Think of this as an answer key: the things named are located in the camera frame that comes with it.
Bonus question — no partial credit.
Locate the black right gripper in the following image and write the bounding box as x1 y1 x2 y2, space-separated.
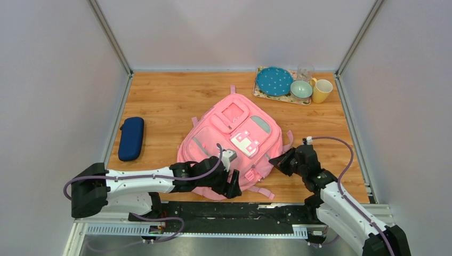
268 147 305 178

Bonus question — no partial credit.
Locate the pink student backpack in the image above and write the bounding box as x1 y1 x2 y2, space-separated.
177 85 294 199

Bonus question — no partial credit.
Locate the blue zippered pencil case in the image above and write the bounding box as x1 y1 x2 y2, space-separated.
118 117 144 162

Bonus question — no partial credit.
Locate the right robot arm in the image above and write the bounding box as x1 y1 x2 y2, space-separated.
269 145 411 255

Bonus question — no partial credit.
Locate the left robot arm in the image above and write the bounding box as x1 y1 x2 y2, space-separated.
64 156 242 221

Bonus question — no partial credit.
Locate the light green bowl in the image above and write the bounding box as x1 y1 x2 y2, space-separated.
290 80 313 99

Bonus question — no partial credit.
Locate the yellow mug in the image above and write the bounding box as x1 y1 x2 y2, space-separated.
310 78 333 103

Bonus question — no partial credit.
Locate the patterned serving tray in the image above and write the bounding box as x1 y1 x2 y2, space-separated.
252 66 311 106

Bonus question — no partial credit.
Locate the blue polka dot plate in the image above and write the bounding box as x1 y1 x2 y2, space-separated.
255 67 294 97

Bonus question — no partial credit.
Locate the clear drinking glass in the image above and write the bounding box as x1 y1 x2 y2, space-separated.
297 63 314 82

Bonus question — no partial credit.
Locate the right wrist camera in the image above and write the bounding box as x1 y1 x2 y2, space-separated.
303 136 313 145

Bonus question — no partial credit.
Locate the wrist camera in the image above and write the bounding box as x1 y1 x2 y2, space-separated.
221 149 237 172
303 136 313 145

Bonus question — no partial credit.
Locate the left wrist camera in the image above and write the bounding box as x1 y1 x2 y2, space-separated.
221 149 237 172

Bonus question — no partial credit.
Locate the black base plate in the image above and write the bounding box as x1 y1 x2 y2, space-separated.
143 201 328 235

